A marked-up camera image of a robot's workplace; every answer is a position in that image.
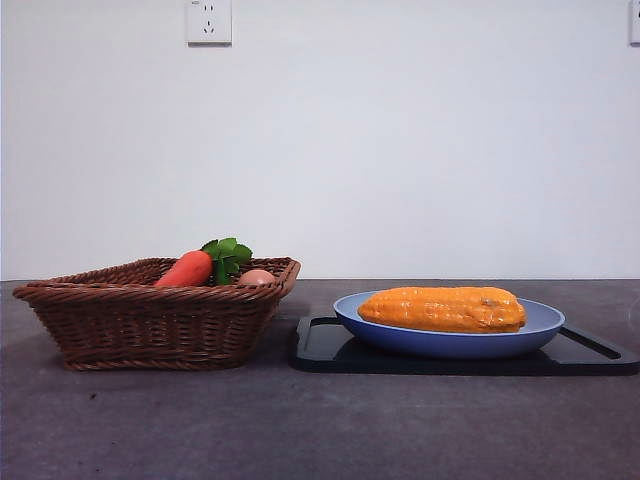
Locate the brown egg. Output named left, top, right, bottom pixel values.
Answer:
left=237, top=268, right=277, bottom=287

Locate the yellow corn cob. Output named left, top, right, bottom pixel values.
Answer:
left=357, top=285, right=528, bottom=335

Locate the brown wicker basket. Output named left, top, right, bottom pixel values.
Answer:
left=12, top=257, right=303, bottom=372

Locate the black rectangular tray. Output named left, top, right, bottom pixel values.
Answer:
left=289, top=314, right=640, bottom=377

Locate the blue round plate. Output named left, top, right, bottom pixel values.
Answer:
left=333, top=289, right=567, bottom=360

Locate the orange carrot with green leaves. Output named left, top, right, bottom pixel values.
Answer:
left=153, top=237, right=254, bottom=288

